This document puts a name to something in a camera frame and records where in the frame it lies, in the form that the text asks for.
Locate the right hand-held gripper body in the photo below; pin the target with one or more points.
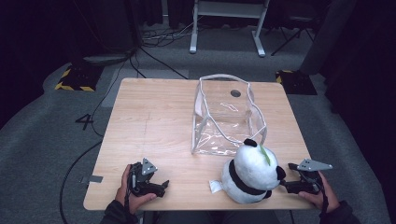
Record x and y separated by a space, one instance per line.
311 165

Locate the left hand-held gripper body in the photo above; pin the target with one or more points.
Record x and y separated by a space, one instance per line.
146 166

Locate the panda plush toy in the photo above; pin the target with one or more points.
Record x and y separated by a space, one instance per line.
252 168

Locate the clear plastic bag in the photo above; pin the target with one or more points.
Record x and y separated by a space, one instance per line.
224 118

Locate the person's left hand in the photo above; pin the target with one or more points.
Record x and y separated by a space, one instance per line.
126 197

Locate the person's right hand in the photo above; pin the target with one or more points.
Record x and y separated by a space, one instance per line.
327 199

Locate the grey tape strip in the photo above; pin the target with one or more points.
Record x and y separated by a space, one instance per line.
93 179

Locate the person's lap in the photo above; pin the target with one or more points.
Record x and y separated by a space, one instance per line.
214 217

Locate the black yellow striped floor plate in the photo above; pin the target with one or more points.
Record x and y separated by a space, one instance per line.
295 82
79 77

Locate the round grey table grommet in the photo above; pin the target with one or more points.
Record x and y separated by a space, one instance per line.
235 93

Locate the grey round stand base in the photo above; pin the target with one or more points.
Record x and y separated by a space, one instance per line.
106 59

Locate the black tripod stand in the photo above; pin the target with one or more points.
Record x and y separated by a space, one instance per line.
294 34

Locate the grey curtain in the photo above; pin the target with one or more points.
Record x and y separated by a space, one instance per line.
330 34

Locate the tall black cabinet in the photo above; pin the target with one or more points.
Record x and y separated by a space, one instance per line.
109 25

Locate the white metal table frame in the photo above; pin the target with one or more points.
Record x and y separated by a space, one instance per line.
229 9

